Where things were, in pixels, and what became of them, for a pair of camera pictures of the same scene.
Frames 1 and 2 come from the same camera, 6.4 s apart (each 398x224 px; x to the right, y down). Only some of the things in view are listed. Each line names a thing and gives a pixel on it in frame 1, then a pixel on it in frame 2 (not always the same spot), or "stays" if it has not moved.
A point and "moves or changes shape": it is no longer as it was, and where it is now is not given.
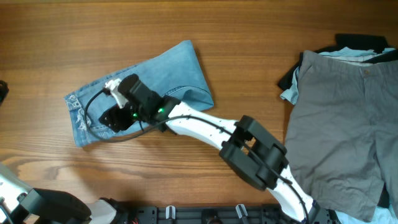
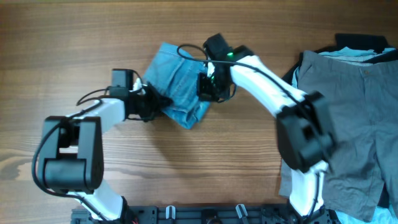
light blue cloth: (347, 55) stays
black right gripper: (119, 118) to (203, 89)
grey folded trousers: (341, 136) stays
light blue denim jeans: (177, 73) moves or changes shape
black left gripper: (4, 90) to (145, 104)
